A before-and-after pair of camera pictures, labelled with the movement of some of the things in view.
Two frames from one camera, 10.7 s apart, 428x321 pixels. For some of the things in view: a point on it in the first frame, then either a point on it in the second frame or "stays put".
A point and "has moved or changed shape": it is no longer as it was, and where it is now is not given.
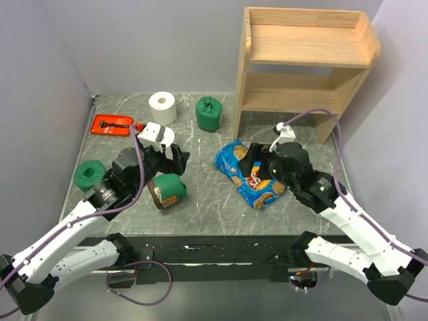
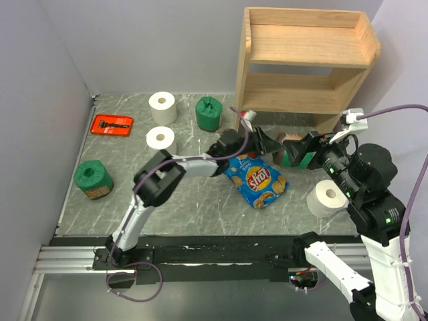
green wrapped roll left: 88,173 stays put
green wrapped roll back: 208,110 stays put
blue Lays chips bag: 261,192 stays put
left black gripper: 176,165 -> 263,144
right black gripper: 257,152 -> 311,140
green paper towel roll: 166,190 has moved or changed shape
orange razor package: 112,124 stays put
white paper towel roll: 162,105 stays put
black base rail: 213,259 stays put
